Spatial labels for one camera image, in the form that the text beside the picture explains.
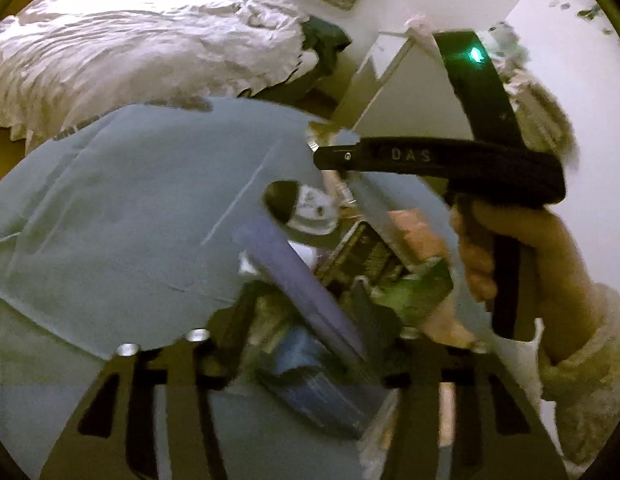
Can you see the white crumpled mask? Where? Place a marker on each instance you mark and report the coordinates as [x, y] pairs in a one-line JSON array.
[[315, 213]]

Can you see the green snack wrapper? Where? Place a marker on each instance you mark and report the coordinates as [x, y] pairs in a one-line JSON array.
[[414, 297]]

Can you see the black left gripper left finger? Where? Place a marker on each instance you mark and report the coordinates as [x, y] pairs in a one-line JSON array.
[[110, 435]]

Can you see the person's right hand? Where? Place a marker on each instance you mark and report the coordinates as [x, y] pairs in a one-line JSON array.
[[565, 297]]

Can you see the dark green pillow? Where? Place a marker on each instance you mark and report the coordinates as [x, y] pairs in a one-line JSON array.
[[323, 41]]

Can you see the stack of books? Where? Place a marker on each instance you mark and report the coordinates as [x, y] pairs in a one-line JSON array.
[[544, 125]]

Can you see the grey plush toy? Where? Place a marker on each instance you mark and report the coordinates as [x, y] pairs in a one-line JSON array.
[[504, 48]]

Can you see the white ruffled bed duvet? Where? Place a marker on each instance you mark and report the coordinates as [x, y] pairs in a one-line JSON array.
[[65, 61]]

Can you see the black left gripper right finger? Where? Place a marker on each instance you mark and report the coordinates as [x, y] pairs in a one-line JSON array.
[[462, 409]]

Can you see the purple flat packaging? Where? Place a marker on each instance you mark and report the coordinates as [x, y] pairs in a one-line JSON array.
[[267, 246]]

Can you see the fluffy beige sleeve forearm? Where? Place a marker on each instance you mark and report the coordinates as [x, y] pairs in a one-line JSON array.
[[585, 389]]

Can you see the white nightstand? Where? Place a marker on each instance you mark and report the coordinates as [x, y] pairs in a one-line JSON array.
[[401, 89]]

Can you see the pink plush toy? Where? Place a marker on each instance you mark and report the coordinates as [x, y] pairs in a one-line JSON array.
[[420, 29]]

